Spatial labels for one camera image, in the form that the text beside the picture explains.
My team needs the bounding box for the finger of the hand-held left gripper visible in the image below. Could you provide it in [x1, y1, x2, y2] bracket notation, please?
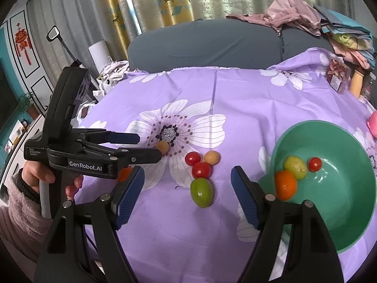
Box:
[78, 141, 162, 170]
[71, 128, 141, 147]

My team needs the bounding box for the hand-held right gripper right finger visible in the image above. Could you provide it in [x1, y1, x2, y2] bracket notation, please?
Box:
[230, 166, 344, 283]

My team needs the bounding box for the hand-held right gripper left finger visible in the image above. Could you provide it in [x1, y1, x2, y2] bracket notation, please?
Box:
[35, 166, 145, 283]

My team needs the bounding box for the orange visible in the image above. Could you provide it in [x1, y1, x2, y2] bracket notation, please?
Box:
[275, 170, 298, 201]
[117, 166, 134, 182]

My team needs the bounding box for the green jujube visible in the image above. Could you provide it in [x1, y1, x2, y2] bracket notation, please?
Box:
[190, 178, 213, 208]
[283, 156, 307, 180]

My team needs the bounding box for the green plastic bowl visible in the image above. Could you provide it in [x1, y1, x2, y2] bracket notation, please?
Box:
[259, 120, 377, 254]

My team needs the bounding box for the person's left forearm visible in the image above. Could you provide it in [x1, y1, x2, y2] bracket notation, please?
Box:
[0, 169, 55, 267]

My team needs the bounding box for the person's left hand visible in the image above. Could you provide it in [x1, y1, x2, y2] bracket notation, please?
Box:
[18, 161, 84, 202]

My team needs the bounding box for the white plastic bag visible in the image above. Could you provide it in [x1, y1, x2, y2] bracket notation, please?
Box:
[77, 103, 99, 123]

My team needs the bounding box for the green potted plant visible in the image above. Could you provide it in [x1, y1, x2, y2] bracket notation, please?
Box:
[19, 93, 37, 115]

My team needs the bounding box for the white cloth bundle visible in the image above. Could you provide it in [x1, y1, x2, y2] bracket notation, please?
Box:
[98, 60, 130, 87]

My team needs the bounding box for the red hanging knot ornament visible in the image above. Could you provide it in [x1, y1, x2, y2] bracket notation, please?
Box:
[15, 22, 33, 65]

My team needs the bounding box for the black stand with rectangular head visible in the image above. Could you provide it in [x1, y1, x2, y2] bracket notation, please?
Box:
[47, 27, 89, 68]

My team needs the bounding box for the purple floral tablecloth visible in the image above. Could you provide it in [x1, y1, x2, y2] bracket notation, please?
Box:
[71, 47, 377, 283]

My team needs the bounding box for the grey curtain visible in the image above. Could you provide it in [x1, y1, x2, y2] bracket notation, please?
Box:
[26, 0, 118, 74]

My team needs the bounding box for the grey sofa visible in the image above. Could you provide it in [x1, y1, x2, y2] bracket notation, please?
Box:
[127, 18, 336, 73]

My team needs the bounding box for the pink plush toy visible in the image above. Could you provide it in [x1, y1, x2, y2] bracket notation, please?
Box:
[365, 110, 377, 138]

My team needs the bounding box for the yellow patterned curtain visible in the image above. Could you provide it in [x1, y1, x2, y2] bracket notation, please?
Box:
[102, 0, 195, 50]

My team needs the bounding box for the red snack packet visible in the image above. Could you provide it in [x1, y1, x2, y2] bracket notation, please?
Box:
[325, 57, 351, 94]

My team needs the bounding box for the beige bottle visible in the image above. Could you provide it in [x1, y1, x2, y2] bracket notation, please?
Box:
[349, 71, 365, 98]

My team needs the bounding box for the stack of folded cloths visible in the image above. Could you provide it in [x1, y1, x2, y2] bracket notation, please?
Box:
[314, 4, 377, 70]

